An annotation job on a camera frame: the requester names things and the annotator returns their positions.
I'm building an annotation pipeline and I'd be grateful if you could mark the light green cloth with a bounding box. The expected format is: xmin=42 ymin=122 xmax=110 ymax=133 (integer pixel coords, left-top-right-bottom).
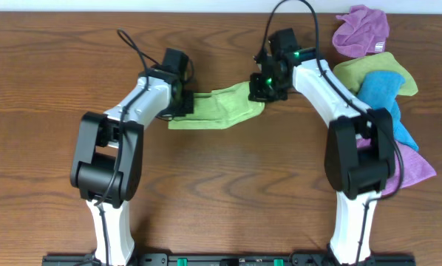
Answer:
xmin=168 ymin=81 xmax=265 ymax=130

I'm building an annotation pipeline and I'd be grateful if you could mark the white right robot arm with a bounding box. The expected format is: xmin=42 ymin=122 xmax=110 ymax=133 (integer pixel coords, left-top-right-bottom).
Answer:
xmin=249 ymin=48 xmax=398 ymax=265

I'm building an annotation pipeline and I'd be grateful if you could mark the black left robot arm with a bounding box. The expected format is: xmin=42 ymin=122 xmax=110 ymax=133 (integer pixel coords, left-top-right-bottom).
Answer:
xmin=70 ymin=66 xmax=190 ymax=265

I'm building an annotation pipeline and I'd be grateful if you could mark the olive green cloth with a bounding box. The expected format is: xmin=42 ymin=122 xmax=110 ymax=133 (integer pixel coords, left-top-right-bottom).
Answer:
xmin=333 ymin=52 xmax=418 ymax=96

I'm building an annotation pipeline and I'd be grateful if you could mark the blue cloth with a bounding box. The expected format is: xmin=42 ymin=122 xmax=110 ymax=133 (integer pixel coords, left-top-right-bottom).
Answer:
xmin=357 ymin=71 xmax=419 ymax=151

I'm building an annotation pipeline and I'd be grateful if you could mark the small purple cloth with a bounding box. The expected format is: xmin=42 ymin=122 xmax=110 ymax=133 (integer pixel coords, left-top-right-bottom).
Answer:
xmin=332 ymin=4 xmax=390 ymax=58

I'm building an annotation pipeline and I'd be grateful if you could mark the large purple cloth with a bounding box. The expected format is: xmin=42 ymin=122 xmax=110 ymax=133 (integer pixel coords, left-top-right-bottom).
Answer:
xmin=356 ymin=136 xmax=437 ymax=197

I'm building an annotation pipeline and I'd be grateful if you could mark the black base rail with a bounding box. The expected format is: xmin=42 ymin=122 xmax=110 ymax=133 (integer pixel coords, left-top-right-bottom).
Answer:
xmin=41 ymin=253 xmax=416 ymax=266

